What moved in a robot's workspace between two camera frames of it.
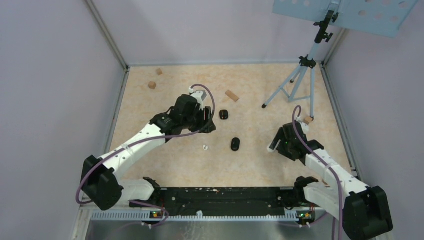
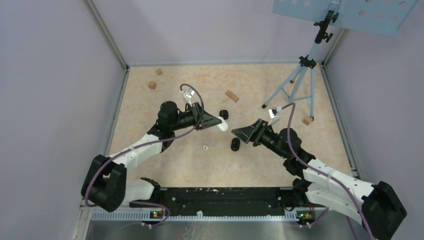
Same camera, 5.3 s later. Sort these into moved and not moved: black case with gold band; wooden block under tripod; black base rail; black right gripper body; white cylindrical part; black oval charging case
Moved: white cylindrical part; black right gripper body
Not moved: black base rail; wooden block under tripod; black case with gold band; black oval charging case
